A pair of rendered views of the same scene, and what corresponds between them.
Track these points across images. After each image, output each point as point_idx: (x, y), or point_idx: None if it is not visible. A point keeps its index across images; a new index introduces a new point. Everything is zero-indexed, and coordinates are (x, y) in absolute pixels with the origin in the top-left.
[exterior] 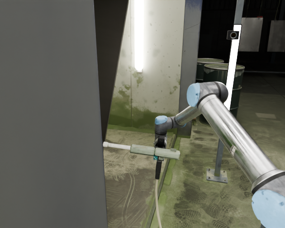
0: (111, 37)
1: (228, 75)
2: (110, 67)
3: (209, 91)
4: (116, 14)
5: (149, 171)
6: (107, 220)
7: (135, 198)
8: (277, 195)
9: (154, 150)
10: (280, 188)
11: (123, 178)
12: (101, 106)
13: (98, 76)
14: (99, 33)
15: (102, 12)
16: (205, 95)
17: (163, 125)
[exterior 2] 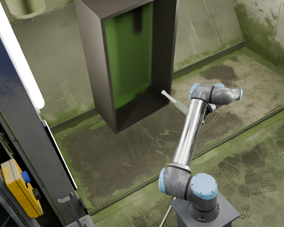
0: (171, 19)
1: None
2: (171, 40)
3: (198, 95)
4: (172, 4)
5: (236, 119)
6: (169, 140)
7: (201, 136)
8: (162, 174)
9: (186, 112)
10: (168, 172)
11: (208, 114)
12: (168, 63)
13: (166, 43)
14: (164, 13)
15: (166, 0)
16: (193, 97)
17: None
